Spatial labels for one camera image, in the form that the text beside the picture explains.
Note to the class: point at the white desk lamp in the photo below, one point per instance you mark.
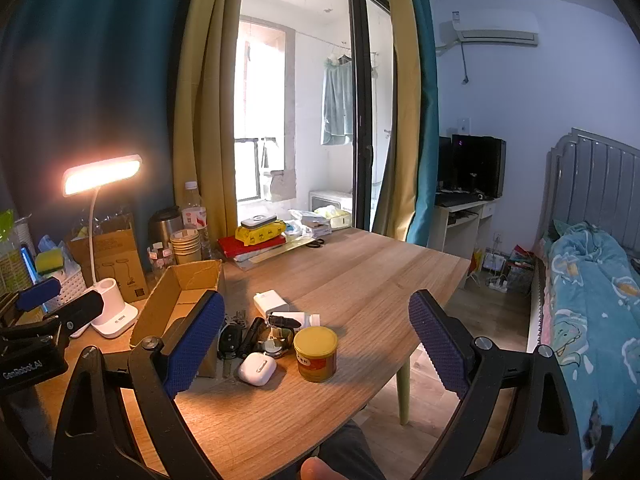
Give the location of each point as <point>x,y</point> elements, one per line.
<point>117,316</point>

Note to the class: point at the green snack bag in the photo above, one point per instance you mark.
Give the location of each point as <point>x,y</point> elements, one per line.
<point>14,276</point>

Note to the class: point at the black car key fob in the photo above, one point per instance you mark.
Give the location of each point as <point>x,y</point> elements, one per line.
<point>229,341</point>

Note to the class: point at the white plastic basket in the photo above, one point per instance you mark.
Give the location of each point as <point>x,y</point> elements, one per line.
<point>72,284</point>

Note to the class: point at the yellow tissue pack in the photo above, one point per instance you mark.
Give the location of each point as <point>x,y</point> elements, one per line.
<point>259,234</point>

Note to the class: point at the stack of paper cups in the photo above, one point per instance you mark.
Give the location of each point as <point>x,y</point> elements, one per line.
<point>186,245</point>

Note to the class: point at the black flashlight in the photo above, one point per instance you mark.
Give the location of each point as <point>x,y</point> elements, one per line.
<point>249,342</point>

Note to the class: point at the small device on tissue pack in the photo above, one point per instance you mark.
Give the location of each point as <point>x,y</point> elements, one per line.
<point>258,221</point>

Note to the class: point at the grey bed headboard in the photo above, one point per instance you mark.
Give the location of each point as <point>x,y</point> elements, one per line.
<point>594,179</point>

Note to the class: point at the white computer desk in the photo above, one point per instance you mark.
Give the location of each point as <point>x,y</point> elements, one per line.
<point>460,229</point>

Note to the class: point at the brown leather strap watch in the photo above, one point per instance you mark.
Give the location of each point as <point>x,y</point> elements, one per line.
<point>276,338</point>

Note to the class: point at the patterned glass jar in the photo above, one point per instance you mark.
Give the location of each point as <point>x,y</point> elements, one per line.
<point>161,257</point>

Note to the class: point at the stainless steel kettle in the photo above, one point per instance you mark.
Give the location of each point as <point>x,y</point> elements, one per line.
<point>163,224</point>

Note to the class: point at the lamp packaging cardboard box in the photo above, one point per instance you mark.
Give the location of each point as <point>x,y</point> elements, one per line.
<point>115,255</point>

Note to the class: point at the red book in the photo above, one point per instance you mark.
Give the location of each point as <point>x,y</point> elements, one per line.
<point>233,248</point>

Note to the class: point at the white air conditioner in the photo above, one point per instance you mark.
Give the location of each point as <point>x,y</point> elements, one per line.
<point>493,26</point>

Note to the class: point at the white microwave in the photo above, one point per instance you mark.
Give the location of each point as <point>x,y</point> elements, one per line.
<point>340,200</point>

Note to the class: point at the white box stack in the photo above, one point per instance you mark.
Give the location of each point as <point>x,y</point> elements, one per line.
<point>323,221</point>

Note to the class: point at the white earbuds case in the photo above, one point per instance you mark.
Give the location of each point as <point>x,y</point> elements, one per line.
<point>256,369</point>

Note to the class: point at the white power adapter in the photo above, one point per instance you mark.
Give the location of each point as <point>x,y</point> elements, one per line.
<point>268,302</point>

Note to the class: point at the yellow lid jar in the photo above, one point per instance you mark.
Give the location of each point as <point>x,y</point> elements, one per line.
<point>316,349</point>

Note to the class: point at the yellow curtain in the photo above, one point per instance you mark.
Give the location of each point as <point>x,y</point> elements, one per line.
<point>203,136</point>

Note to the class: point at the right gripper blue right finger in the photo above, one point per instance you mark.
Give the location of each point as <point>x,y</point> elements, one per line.
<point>539,439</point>

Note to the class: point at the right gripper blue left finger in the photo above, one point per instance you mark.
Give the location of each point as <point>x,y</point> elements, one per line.
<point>94,438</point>

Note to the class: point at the blue cartoon blanket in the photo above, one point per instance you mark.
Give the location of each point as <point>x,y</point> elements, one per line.
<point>592,325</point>

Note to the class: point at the black monitor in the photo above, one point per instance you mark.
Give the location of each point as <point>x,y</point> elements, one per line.
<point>470,169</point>

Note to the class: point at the hanging green towel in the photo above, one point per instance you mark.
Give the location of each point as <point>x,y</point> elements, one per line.
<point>338,102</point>

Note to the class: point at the clear plastic water bottle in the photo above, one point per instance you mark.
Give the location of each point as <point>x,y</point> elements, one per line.
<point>194,216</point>

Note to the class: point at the yellow green sponge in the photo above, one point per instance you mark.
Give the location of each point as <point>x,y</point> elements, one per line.
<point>49,261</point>

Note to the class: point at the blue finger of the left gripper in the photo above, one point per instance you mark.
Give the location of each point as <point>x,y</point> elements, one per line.
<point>38,294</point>
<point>79,312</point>

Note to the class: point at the black scissors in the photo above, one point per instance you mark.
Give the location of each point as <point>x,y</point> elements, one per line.
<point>317,243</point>

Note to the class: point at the white pill bottle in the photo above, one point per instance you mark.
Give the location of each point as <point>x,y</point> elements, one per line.
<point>307,318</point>

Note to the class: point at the teal curtain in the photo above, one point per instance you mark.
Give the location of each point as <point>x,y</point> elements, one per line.
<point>426,178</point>

